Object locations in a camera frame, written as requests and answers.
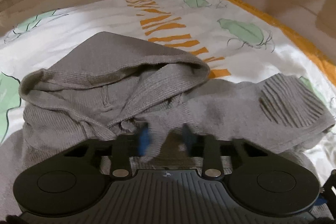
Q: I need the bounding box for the grey knit hooded sweater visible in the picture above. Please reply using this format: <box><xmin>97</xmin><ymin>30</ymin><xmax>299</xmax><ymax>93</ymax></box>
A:
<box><xmin>1</xmin><ymin>32</ymin><xmax>335</xmax><ymax>217</ymax></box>

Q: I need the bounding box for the white leaf print bed sheet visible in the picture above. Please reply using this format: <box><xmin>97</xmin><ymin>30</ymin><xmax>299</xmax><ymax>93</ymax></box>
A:
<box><xmin>0</xmin><ymin>0</ymin><xmax>336</xmax><ymax>188</ymax></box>

